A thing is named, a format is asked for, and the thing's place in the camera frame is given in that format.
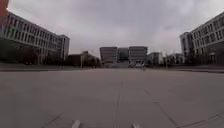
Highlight grey twin-block building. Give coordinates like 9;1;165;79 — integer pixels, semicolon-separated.
99;45;149;69

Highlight white vehicle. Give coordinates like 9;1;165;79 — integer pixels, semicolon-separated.
134;62;144;69

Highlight low dark building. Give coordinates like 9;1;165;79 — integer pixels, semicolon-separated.
64;50;102;69

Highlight grey paved plaza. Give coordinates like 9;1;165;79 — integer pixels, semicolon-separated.
0;67;224;128

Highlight pale low building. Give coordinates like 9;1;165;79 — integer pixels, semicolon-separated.
146;51;165;67

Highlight long grey building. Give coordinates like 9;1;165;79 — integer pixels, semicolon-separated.
0;9;71;66
179;11;224;67

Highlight row of dark trees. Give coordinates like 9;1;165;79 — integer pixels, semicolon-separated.
0;37;64;66

